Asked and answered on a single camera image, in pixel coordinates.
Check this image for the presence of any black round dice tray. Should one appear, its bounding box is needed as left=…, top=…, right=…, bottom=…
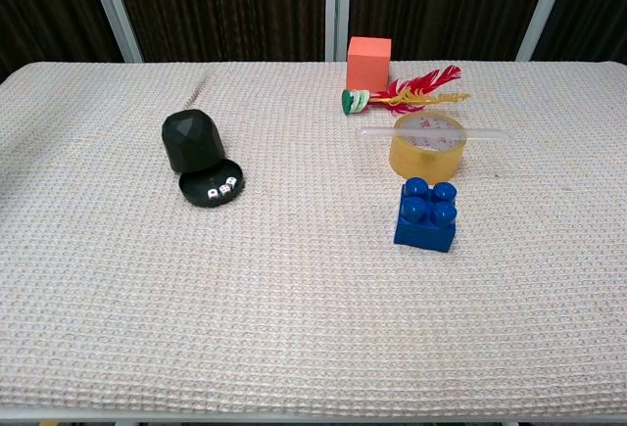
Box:
left=177, top=159, right=245, bottom=211

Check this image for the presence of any dark round knob object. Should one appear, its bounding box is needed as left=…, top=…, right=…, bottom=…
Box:
left=161, top=108, right=227, bottom=173

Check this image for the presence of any clear packing tape roll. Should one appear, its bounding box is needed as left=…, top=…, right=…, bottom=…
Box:
left=389, top=111, right=466, bottom=186

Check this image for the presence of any blue toy building block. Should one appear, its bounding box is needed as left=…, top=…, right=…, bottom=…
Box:
left=393, top=175, right=459, bottom=255

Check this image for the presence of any orange foam cube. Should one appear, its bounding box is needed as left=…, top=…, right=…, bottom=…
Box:
left=346, top=36, right=393, bottom=94

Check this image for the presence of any red feather shuttlecock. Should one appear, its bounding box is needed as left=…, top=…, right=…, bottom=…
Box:
left=341, top=64, right=472, bottom=118

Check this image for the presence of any beige waffle table cloth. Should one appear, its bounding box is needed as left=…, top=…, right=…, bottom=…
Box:
left=0, top=59, right=627, bottom=417

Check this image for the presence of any clear thin tube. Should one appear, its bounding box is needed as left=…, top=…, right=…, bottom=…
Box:
left=361, top=126, right=510, bottom=144

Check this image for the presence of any dark brown partition panel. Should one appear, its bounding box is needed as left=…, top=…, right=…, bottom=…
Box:
left=533, top=0, right=627, bottom=64
left=350, top=0, right=557, bottom=63
left=105, top=0, right=328, bottom=64
left=0, top=0, right=124, bottom=83

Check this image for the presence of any grey metal partition post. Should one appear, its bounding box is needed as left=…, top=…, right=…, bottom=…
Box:
left=82, top=0, right=144, bottom=64
left=324, top=0, right=354, bottom=63
left=515, top=0, right=575, bottom=63

